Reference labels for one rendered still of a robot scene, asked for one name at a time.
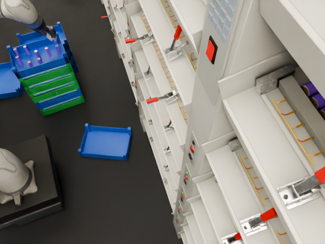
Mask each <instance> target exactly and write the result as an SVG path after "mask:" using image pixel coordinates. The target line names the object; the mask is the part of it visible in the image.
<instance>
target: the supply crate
mask: <svg viewBox="0 0 325 244"><path fill-rule="evenodd" d="M56 36H57V42H58V45H59V48H60V50H61V54H58V51H57V49H56V47H55V43H54V40H53V41H50V40H49V39H48V38H44V39H41V40H38V41H35V42H31V43H28V44H24V45H21V46H17V47H13V48H11V46H10V45H9V46H7V49H8V51H9V54H10V58H11V62H12V71H13V72H14V74H15V75H16V77H17V78H18V79H20V78H23V77H27V76H30V75H33V74H36V73H39V72H43V71H46V70H49V69H52V68H55V67H58V66H62V65H65V64H68V63H69V60H68V57H67V55H66V52H65V49H64V47H63V44H62V41H61V39H60V36H59V34H58V32H56ZM23 46H27V48H28V50H29V52H30V55H27V53H26V51H25V50H24V48H23ZM45 47H48V49H49V51H50V53H51V57H49V56H48V54H47V52H46V50H45ZM14 48H16V49H17V50H18V52H19V54H20V55H21V58H20V59H21V61H22V63H23V65H22V66H21V65H20V64H19V63H18V61H17V59H16V58H15V57H16V56H17V55H16V53H15V52H14ZM35 50H37V51H38V52H39V54H40V56H41V58H42V59H41V60H42V62H43V63H42V64H39V62H38V60H37V59H38V58H37V56H36V54H35V52H34V51H35ZM28 61H31V63H32V65H33V67H30V66H29V64H28Z"/></svg>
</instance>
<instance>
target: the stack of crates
mask: <svg viewBox="0 0 325 244"><path fill-rule="evenodd" d="M57 24H58V25H56V26H53V28H54V29H55V31H57V32H58V34H59V36H60V39H61V41H62V44H63V46H64V49H65V51H66V54H67V56H68V59H69V61H70V64H71V66H72V68H73V71H74V73H76V72H79V70H78V68H77V66H76V63H75V60H74V57H73V55H72V52H71V50H70V47H69V44H68V42H67V39H66V37H65V34H64V32H63V29H62V26H61V24H60V22H57ZM16 35H17V37H18V40H19V43H20V46H21V45H24V44H28V43H31V42H35V41H38V40H41V39H44V38H47V37H46V36H43V35H42V36H41V35H39V34H38V33H36V32H35V31H34V32H31V33H27V34H24V35H20V34H19V33H16Z"/></svg>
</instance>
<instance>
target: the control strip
mask: <svg viewBox="0 0 325 244"><path fill-rule="evenodd" d="M243 2H244V0H208V6H207V15H206V20H205V27H204V33H203V39H202V45H201V51H200V58H199V64H198V70H197V75H198V77H199V79H200V81H201V83H202V85H203V87H204V89H205V91H206V93H207V95H208V97H209V99H210V101H211V103H212V105H213V106H214V105H215V102H216V99H217V95H218V92H219V85H218V81H219V80H222V77H223V73H224V70H225V66H226V63H227V59H228V56H229V52H230V49H231V45H232V42H233V38H234V34H235V31H236V27H237V23H238V20H239V16H240V13H241V9H242V6H243Z"/></svg>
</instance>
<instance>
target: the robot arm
mask: <svg viewBox="0 0 325 244"><path fill-rule="evenodd" d="M0 18H9V19H13V20H16V21H19V22H23V23H24V24H26V25H27V26H28V27H29V28H30V29H31V30H33V31H35V32H36V33H38V34H39V35H41V36H42V35H43V36H46V37H47V38H48V39H49V40H50V41H53V40H54V41H55V42H56V41H57V36H56V31H55V29H54V28H53V25H51V26H48V25H47V24H46V23H45V21H44V20H43V18H42V16H41V15H40V14H39V13H38V11H37V10H36V9H35V7H34V5H33V4H32V3H31V2H30V1H29V0H0ZM34 165H35V162H34V161H32V160H30V161H28V162H26V163H23V162H22V161H21V160H20V159H19V158H18V157H17V156H15V155H14V154H13V153H11V152H10V151H8V150H6V149H2V148H0V203H1V204H5V203H7V202H8V201H10V200H13V199H14V201H15V204H16V206H20V205H22V199H23V196H25V195H28V194H34V193H37V192H38V187H37V185H36V178H35V171H34Z"/></svg>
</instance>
